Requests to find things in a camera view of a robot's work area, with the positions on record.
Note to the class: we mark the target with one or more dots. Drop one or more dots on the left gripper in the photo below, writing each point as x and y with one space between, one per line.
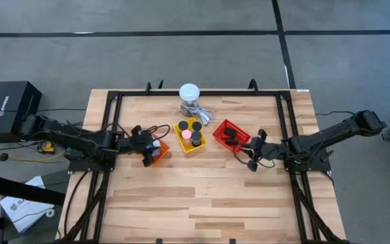
142 144

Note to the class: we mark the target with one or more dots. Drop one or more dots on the black capped hourglass blue sand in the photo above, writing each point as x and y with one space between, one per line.
196 136

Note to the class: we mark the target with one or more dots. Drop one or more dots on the black cardboard box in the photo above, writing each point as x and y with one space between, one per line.
12 101

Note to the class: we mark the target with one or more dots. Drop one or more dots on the orange plastic basket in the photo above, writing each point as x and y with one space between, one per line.
162 154

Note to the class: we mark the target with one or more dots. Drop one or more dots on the black table clamp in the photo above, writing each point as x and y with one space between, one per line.
159 241
160 84
253 84
232 241
148 87

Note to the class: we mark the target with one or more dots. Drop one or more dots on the black round knob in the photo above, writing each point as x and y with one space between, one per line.
3 156

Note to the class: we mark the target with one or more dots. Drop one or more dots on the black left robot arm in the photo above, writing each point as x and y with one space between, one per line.
80 139

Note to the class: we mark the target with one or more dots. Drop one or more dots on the white printed paper sheet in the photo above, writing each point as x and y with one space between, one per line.
25 210

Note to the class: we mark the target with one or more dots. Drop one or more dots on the black aluminium table frame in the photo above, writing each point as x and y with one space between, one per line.
198 93

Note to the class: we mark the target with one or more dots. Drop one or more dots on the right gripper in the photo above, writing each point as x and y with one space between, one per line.
261 150

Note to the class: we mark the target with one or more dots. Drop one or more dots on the red plastic basket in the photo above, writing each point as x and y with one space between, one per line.
240 131

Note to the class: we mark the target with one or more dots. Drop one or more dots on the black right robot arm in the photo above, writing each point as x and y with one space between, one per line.
334 130

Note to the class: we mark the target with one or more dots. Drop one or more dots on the black furniture bar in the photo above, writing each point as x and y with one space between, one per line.
22 189

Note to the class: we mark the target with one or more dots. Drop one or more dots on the yellow plastic basket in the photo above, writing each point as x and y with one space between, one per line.
189 149

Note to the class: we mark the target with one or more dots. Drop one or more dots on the white dome lamp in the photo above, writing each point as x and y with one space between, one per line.
189 91

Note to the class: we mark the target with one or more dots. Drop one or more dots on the pink capped hourglass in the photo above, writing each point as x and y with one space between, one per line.
186 134

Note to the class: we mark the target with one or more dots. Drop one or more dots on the black rectangular box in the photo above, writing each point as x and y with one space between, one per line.
230 132

